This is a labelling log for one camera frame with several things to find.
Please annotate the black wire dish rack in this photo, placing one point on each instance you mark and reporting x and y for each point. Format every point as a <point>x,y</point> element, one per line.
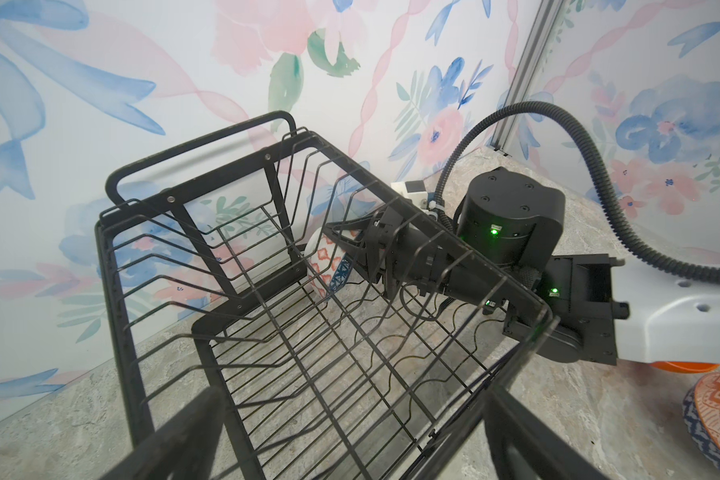
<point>205,285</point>

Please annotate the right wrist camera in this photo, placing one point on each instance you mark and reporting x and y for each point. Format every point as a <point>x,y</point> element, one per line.
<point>415,191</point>

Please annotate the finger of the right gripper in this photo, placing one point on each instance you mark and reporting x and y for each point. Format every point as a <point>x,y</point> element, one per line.
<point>348,235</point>
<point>343,265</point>

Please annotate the right corner aluminium profile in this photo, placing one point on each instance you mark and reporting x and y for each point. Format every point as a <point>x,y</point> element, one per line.
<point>531,25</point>

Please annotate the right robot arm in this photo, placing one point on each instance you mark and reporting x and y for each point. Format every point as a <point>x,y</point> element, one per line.
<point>503,252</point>

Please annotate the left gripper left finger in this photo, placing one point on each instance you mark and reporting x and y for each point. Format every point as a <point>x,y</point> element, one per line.
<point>183,448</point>

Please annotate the orange bowl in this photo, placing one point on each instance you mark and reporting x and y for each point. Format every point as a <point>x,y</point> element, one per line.
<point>686,367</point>

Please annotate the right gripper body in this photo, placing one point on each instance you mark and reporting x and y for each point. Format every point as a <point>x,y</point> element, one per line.
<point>394,252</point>

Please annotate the red patterned bowl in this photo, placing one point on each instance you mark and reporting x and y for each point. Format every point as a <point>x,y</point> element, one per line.
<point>701,414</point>

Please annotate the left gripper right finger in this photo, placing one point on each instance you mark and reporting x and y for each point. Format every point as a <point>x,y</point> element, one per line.
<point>523,447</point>

